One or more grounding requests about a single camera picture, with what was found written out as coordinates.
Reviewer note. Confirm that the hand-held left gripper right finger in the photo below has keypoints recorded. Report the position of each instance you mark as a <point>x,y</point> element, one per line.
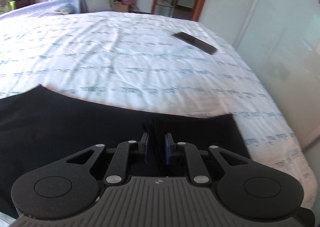
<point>168,150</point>

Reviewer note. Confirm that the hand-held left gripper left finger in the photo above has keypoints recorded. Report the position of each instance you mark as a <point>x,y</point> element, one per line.
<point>145,150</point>

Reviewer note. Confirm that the black pants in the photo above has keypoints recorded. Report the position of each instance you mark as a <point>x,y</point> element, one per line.
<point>75,129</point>

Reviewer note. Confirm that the bed with printed white sheet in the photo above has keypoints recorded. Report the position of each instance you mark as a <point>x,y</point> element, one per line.
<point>125,54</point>

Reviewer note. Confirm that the black smartphone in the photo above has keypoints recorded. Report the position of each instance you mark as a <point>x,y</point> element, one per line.
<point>196,42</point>

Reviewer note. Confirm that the cardboard box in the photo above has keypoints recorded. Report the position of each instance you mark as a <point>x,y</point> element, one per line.
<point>121,6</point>

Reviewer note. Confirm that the grey bag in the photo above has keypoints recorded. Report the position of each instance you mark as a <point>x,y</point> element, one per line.
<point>98,1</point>

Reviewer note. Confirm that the white flowered wardrobe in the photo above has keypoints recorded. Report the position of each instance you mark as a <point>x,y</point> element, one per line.
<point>270,29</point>

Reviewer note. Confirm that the blue knitted blanket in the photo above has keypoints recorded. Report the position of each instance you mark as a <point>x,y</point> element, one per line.
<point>50,4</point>

